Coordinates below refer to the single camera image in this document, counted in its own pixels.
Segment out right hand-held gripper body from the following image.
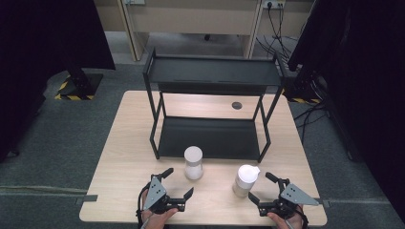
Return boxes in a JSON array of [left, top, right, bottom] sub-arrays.
[[257, 177, 320, 219]]

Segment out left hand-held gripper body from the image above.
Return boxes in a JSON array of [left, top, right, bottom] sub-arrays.
[[142, 173, 186, 215]]

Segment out glass seasoning jar spout lid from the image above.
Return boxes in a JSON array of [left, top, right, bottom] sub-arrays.
[[231, 163, 262, 198]]

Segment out glass salt jar round lid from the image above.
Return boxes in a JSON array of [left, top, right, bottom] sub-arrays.
[[183, 145, 204, 181]]

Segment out black two-tier metal rack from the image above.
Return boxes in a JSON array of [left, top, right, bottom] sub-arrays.
[[141, 47, 288, 164]]

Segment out person's left hand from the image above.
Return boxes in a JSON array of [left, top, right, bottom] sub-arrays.
[[139, 190, 180, 229]]

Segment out person's right hand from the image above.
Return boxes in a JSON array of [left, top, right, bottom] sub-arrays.
[[266, 206, 309, 229]]

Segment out grey floor tape strip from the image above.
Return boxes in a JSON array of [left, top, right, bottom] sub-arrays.
[[75, 194, 98, 206]]

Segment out black curtain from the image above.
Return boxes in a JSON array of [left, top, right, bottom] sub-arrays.
[[287, 0, 405, 224], [0, 0, 117, 164]]

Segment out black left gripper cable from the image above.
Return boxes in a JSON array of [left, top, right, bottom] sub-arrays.
[[136, 182, 151, 229]]

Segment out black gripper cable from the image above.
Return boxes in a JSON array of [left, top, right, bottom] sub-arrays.
[[136, 182, 151, 229], [297, 204, 310, 229]]

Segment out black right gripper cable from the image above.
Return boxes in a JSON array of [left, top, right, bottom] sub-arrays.
[[297, 204, 310, 229]]

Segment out black floor cables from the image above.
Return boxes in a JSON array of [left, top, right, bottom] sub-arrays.
[[292, 100, 330, 145]]

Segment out black cable bundle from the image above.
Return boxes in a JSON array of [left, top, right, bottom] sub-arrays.
[[255, 3, 303, 61]]

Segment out white wall power outlet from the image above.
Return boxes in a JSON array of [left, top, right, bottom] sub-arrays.
[[262, 0, 287, 10]]

